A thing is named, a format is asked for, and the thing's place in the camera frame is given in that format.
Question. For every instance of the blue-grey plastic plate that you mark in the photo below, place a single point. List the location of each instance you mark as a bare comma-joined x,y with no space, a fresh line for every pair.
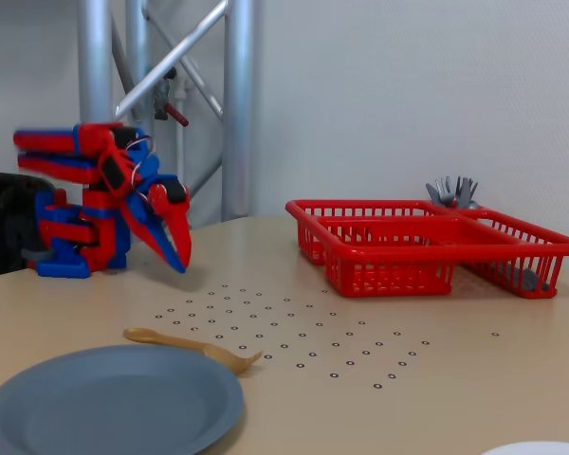
109,403

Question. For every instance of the red plastic cutlery basket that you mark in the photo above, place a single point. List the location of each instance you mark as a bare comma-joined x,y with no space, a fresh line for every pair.
398,237

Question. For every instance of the wooden spoon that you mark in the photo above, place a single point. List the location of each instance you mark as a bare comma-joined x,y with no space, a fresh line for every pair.
170,339

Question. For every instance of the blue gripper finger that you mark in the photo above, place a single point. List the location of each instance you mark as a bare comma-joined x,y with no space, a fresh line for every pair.
156,239

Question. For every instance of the black fabric object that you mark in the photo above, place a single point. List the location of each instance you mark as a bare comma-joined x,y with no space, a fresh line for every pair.
5,213

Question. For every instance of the grey plastic cutlery piece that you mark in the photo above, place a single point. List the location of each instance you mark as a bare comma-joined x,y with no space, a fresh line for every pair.
526,279

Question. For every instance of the white round disc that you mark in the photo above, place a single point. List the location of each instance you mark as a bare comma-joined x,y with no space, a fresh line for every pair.
540,449

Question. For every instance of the aluminium truss frame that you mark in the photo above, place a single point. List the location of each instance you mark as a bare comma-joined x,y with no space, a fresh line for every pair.
239,95

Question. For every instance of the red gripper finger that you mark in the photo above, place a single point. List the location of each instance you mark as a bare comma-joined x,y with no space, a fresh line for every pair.
179,232

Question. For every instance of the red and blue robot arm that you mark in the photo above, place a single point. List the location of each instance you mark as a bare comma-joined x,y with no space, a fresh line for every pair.
57,163

